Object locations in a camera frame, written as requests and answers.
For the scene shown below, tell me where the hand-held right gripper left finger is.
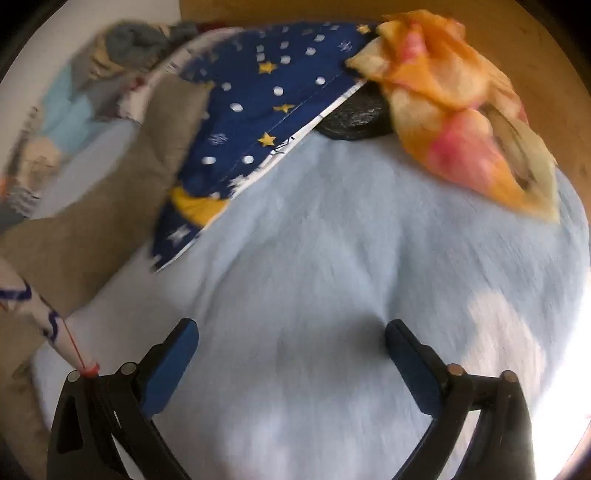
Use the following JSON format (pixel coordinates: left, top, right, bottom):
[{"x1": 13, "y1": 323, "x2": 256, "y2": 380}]
[{"x1": 46, "y1": 318, "x2": 200, "y2": 480}]

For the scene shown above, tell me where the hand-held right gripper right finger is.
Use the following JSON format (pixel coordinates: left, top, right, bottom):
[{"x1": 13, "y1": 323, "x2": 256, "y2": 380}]
[{"x1": 385, "y1": 318, "x2": 539, "y2": 480}]

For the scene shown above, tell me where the brown quilted jacket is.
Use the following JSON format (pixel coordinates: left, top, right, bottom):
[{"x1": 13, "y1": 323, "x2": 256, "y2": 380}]
[{"x1": 0, "y1": 74, "x2": 215, "y2": 462}]

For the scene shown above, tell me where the white blue-patterned cloth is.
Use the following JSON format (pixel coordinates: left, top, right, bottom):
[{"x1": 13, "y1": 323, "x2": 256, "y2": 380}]
[{"x1": 0, "y1": 256, "x2": 88, "y2": 370}]

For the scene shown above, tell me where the black round object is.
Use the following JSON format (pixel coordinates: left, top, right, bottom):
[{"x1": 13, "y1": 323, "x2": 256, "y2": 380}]
[{"x1": 316, "y1": 90, "x2": 398, "y2": 141}]

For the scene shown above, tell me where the patchwork printed quilt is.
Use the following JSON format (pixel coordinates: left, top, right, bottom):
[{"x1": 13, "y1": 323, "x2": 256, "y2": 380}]
[{"x1": 0, "y1": 21, "x2": 199, "y2": 217}]

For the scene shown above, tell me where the white printed cloth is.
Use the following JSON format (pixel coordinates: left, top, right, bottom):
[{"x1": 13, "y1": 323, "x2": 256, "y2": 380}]
[{"x1": 115, "y1": 28, "x2": 245, "y2": 123}]

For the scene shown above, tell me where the navy star-print cloth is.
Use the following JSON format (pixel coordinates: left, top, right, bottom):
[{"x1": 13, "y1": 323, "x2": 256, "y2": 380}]
[{"x1": 150, "y1": 21, "x2": 384, "y2": 273}]

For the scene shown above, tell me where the orange pink patterned cloth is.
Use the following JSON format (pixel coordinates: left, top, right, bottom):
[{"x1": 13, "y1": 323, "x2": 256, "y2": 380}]
[{"x1": 345, "y1": 9, "x2": 561, "y2": 224}]

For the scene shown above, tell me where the red string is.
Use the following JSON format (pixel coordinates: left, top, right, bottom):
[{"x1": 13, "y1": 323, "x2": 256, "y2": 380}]
[{"x1": 62, "y1": 318, "x2": 101, "y2": 377}]

